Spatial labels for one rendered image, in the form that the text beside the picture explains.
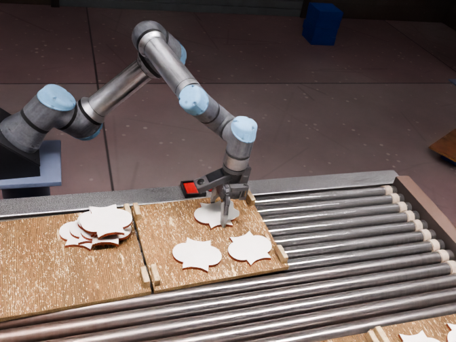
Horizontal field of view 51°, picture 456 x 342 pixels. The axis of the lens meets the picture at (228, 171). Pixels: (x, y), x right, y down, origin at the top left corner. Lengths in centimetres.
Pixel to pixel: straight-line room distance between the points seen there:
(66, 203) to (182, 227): 39
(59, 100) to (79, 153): 174
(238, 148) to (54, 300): 64
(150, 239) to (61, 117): 56
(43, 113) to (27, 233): 44
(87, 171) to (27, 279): 195
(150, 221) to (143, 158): 189
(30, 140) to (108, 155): 168
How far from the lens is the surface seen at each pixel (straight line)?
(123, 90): 176
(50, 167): 188
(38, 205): 165
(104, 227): 143
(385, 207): 187
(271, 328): 135
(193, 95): 133
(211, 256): 144
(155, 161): 339
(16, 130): 179
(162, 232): 151
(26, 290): 139
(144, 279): 135
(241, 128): 137
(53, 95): 174
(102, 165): 334
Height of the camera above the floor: 199
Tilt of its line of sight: 36 degrees down
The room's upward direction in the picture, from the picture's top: 10 degrees clockwise
